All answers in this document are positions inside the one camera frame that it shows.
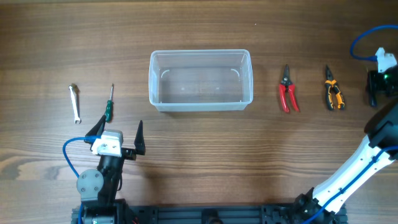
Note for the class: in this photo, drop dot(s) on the red handled cutters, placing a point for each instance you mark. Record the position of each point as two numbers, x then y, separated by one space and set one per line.
286 86

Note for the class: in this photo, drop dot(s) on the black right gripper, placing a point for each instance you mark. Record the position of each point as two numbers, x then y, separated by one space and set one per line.
374 85

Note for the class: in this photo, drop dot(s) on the clear plastic container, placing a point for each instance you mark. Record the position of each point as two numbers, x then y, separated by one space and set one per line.
200 80

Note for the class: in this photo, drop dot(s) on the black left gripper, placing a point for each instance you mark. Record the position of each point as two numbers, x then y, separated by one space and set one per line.
130 154

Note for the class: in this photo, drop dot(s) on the orange black needle-nose pliers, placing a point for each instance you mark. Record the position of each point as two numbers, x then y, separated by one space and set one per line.
331 86

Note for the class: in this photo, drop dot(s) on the small silver wrench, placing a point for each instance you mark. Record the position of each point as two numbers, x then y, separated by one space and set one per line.
74 99

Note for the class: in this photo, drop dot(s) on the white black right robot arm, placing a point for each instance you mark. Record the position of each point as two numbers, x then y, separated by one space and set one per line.
377 150

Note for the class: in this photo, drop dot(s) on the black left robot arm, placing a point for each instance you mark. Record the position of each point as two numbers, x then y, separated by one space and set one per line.
98 187

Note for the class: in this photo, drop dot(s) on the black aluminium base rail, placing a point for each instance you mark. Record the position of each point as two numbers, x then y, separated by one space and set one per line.
260 214

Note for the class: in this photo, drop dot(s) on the green handled screwdriver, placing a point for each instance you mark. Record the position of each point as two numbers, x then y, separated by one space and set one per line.
109 106

